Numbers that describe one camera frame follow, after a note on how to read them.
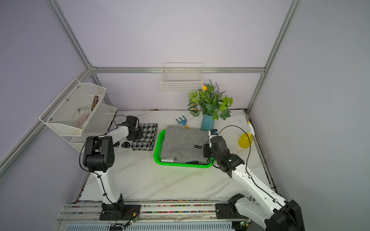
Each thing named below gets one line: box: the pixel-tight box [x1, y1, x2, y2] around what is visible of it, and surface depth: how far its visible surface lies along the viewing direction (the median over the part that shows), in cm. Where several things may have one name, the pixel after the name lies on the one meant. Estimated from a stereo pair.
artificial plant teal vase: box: [187, 79, 234, 131], surface depth 84 cm
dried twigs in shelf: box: [91, 95, 99, 112], surface depth 84 cm
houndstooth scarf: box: [131, 123, 158, 152], surface depth 100 cm
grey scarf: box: [160, 125, 211, 163], surface depth 92 cm
